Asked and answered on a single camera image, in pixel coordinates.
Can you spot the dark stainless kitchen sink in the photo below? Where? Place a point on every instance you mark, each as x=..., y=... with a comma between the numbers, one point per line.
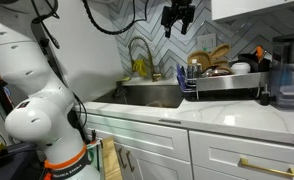
x=166, y=96

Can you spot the black soap dispenser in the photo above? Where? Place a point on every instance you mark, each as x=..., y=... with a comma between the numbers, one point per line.
x=265, y=96

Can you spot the white upper cabinet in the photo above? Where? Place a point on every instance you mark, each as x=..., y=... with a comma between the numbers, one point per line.
x=228, y=9

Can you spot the wooden cutting board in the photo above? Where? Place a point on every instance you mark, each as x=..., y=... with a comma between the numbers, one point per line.
x=111, y=165

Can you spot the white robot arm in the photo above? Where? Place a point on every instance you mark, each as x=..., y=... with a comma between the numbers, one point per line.
x=42, y=117

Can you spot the white wall outlet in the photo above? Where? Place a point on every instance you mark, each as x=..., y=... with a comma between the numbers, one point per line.
x=206, y=42

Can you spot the white bowl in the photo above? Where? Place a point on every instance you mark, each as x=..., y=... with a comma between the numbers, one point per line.
x=240, y=68

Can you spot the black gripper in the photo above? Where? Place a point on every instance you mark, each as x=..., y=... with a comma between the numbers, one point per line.
x=178, y=10

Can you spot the gold spring kitchen faucet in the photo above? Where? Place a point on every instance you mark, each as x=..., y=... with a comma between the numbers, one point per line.
x=154, y=76

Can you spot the blue plastic lunchbox lid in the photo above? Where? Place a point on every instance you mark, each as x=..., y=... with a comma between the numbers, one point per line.
x=180, y=77

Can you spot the gold drawer handle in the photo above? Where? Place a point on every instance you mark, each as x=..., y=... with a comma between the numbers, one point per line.
x=245, y=163

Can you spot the steel dish drying rack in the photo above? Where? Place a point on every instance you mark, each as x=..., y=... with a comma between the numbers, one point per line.
x=229, y=87

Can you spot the yellow rubber glove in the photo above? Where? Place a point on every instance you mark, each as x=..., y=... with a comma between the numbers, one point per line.
x=139, y=67

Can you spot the black utensil holder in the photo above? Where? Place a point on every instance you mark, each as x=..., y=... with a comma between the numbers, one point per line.
x=255, y=65

